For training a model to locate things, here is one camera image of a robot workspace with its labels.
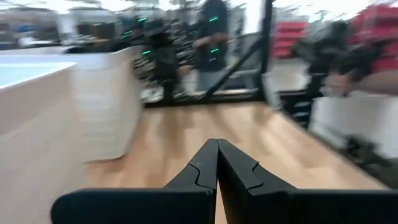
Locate red stacked bins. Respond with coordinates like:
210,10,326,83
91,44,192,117
272,21,309,59

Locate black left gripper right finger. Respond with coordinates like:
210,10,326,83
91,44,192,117
216,138,398,224

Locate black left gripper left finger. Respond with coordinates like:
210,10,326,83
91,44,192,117
50,138,219,224

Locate person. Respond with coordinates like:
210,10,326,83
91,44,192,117
323,0,398,97
191,0,233,93

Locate person's hand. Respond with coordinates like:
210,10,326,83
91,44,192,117
325,73,354,95

